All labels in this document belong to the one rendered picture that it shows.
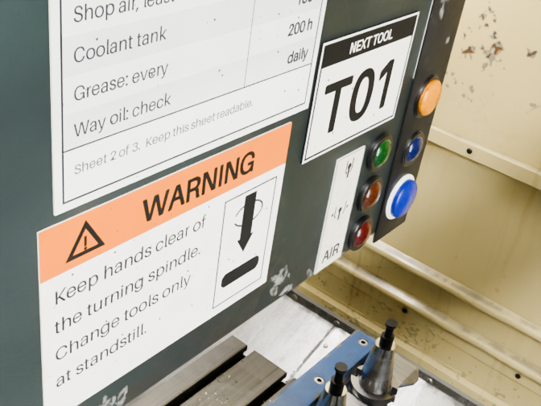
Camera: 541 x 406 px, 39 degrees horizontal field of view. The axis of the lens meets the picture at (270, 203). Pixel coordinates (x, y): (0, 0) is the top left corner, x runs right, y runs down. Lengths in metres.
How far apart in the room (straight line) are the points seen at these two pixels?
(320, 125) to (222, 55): 0.11
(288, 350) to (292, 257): 1.20
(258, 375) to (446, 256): 0.42
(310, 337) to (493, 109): 0.66
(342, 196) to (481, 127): 0.86
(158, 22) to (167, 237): 0.11
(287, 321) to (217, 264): 1.30
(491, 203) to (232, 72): 1.06
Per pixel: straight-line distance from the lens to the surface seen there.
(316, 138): 0.42
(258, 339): 1.68
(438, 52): 0.52
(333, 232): 0.49
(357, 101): 0.44
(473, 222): 1.40
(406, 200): 0.55
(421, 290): 1.51
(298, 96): 0.39
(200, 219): 0.36
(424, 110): 0.52
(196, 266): 0.38
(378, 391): 1.01
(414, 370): 1.08
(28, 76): 0.26
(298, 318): 1.69
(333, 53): 0.40
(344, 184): 0.47
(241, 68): 0.34
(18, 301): 0.31
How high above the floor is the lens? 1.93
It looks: 32 degrees down
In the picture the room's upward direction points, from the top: 9 degrees clockwise
